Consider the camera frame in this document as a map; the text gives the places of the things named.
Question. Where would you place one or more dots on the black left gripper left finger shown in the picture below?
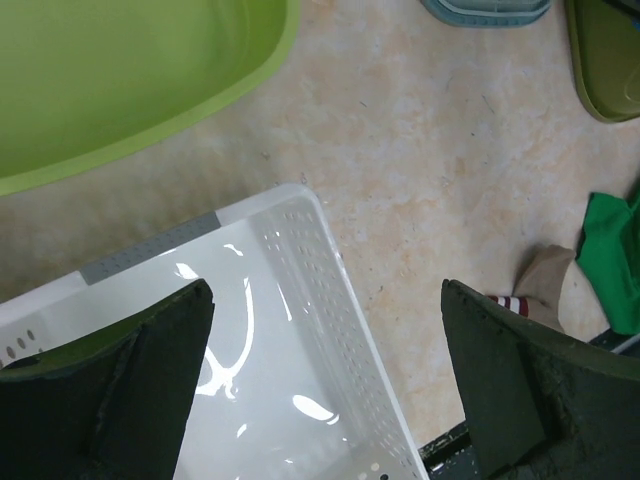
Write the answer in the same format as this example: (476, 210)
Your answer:
(112, 404)

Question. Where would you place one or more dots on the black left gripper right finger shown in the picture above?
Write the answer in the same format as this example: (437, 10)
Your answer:
(539, 404)

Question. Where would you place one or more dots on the white perforated basket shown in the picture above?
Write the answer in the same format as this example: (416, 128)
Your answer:
(291, 384)

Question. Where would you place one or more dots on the lime green plastic tub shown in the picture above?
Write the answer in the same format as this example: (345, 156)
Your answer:
(84, 83)

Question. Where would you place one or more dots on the olive green large container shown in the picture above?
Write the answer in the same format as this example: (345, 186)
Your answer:
(604, 44)

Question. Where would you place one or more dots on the light blue perforated basket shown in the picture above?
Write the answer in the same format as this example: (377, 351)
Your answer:
(487, 14)

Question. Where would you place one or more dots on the brown striped sock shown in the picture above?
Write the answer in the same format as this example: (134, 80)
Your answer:
(537, 291)

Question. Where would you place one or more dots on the green cloth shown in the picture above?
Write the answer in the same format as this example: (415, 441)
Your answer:
(609, 257)

